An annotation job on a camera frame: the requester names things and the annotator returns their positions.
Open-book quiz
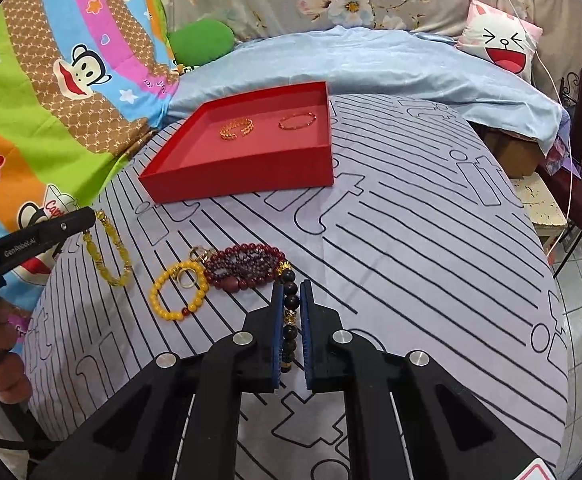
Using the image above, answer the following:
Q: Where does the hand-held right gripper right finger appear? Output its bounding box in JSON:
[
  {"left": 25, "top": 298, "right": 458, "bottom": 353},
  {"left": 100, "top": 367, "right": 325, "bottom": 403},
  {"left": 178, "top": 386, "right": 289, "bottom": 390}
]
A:
[{"left": 301, "top": 280, "right": 566, "bottom": 480}]

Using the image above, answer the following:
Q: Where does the rose gold bangle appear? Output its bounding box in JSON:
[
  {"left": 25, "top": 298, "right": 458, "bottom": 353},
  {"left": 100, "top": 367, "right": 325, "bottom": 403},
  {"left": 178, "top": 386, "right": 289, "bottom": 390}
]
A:
[{"left": 277, "top": 112, "right": 318, "bottom": 132}]

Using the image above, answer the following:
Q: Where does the yellow crystal bracelet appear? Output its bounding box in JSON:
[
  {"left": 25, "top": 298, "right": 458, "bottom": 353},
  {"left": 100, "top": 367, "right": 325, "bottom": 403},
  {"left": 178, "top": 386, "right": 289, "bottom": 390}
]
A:
[{"left": 83, "top": 211, "right": 134, "bottom": 291}]

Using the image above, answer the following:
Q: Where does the white cable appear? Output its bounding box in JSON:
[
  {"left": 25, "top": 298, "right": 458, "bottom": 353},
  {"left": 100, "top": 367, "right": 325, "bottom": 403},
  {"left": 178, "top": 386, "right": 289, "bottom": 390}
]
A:
[{"left": 488, "top": 0, "right": 579, "bottom": 266}]

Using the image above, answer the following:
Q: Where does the black bead bracelet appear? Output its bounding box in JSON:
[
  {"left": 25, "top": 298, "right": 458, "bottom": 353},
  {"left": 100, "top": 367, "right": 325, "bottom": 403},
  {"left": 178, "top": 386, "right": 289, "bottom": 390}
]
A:
[{"left": 278, "top": 260, "right": 302, "bottom": 373}]

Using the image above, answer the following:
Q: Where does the grey floral cloth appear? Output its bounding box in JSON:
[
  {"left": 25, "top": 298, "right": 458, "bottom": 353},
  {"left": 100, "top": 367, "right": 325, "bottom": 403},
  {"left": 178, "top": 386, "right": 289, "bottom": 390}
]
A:
[{"left": 161, "top": 0, "right": 582, "bottom": 86}]

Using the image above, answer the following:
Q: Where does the gold twisted bracelet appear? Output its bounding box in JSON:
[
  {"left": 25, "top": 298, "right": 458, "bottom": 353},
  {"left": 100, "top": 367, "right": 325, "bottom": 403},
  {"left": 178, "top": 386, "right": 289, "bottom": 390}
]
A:
[{"left": 219, "top": 117, "right": 255, "bottom": 142}]

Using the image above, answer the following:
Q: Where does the dark red bead bracelet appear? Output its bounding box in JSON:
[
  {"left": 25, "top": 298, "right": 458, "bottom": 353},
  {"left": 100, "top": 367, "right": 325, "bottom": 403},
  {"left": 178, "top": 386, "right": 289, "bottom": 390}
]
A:
[{"left": 204, "top": 242, "right": 288, "bottom": 293}]

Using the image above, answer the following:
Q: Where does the person's left hand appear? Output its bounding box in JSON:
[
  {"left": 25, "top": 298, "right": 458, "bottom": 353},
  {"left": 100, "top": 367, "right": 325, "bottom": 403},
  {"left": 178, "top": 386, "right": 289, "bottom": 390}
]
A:
[{"left": 0, "top": 305, "right": 32, "bottom": 406}]

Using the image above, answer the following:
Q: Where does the grey striped cloth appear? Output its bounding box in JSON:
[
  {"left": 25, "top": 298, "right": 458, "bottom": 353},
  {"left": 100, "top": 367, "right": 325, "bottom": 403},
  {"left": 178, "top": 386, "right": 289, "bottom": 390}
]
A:
[{"left": 21, "top": 92, "right": 572, "bottom": 480}]

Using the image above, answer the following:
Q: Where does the white pink cartoon cushion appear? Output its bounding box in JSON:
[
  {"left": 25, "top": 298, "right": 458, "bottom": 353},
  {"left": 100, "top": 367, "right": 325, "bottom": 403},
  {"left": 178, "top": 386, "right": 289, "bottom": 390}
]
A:
[{"left": 455, "top": 0, "right": 543, "bottom": 83}]

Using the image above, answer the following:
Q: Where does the red jewelry tray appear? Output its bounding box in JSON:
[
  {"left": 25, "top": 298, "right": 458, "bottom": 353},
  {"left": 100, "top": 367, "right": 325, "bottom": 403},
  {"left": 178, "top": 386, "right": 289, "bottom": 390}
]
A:
[{"left": 138, "top": 81, "right": 335, "bottom": 205}]

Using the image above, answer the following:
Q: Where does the cardboard box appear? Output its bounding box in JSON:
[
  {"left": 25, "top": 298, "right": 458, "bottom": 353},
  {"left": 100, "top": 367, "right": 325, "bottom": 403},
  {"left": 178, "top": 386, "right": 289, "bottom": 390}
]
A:
[{"left": 481, "top": 127, "right": 546, "bottom": 178}]

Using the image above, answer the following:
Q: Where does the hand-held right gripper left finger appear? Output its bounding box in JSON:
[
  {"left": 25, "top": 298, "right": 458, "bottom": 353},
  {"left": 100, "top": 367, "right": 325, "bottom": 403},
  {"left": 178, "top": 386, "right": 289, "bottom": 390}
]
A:
[{"left": 28, "top": 282, "right": 286, "bottom": 480}]

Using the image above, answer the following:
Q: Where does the yellow bead bracelet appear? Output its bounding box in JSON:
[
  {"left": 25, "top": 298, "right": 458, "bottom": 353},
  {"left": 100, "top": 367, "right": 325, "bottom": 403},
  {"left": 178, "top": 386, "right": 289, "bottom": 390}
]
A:
[{"left": 149, "top": 261, "right": 210, "bottom": 322}]

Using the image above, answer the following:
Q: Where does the green pillow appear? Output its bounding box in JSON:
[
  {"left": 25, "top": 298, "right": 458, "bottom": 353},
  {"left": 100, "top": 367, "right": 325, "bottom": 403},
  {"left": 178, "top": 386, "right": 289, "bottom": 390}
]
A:
[{"left": 167, "top": 19, "right": 235, "bottom": 67}]

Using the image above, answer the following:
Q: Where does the light blue sheet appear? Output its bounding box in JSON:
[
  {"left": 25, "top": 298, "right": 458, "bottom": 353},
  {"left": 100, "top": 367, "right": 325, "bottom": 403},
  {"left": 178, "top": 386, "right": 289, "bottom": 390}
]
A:
[{"left": 163, "top": 25, "right": 564, "bottom": 156}]

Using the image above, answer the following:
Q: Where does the white stool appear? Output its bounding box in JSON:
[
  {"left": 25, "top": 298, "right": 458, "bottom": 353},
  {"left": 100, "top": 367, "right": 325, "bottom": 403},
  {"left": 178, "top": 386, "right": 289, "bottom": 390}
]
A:
[{"left": 511, "top": 172, "right": 569, "bottom": 256}]

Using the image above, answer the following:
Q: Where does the cartoon monkey printed blanket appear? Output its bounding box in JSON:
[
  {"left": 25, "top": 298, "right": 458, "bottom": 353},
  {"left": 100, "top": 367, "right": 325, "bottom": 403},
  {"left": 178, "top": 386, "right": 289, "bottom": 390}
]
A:
[{"left": 0, "top": 0, "right": 182, "bottom": 341}]

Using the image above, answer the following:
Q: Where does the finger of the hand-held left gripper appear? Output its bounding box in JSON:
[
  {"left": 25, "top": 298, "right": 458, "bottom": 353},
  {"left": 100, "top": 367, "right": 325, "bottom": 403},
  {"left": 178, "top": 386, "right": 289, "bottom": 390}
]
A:
[{"left": 45, "top": 207, "right": 96, "bottom": 250}]

